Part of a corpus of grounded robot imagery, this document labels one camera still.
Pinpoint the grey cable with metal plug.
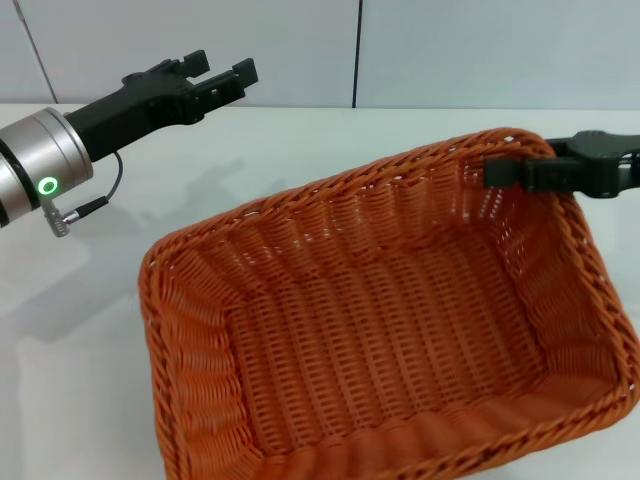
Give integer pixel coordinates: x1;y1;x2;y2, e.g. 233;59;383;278
42;149;124;239

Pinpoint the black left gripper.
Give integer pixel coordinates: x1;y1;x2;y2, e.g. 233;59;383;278
63;49;260;162

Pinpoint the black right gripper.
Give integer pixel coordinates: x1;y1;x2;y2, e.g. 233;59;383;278
483;129;640;201

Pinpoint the orange wicker basket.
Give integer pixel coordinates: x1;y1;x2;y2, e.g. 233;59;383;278
137;127;640;480

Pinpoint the black vertical wall strip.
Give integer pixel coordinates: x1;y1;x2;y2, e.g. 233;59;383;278
352;0;363;109

